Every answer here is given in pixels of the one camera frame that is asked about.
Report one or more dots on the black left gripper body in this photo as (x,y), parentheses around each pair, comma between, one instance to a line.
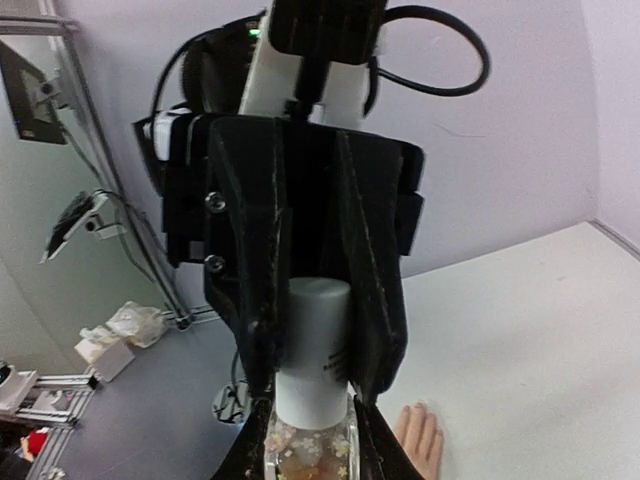
(177,157)

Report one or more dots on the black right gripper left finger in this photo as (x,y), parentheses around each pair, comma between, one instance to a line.
(245,459)

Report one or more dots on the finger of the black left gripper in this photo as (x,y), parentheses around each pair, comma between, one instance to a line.
(248,236)
(365,194)

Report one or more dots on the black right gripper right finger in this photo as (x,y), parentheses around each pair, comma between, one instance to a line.
(380,455)

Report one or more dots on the clear glitter nail polish bottle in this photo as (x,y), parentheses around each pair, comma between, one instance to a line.
(292,453)

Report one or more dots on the white nail polish cap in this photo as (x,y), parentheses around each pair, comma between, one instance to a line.
(311,383)

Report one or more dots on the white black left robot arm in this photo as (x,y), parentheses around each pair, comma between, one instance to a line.
(214,70)

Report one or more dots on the mannequin hand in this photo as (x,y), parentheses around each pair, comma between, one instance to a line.
(421,438)

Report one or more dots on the white tissue box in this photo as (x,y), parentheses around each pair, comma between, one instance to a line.
(104,351)

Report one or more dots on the black monitor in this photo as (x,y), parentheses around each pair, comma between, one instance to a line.
(31,98)

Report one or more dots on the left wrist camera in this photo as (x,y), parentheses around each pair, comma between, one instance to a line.
(313,53)

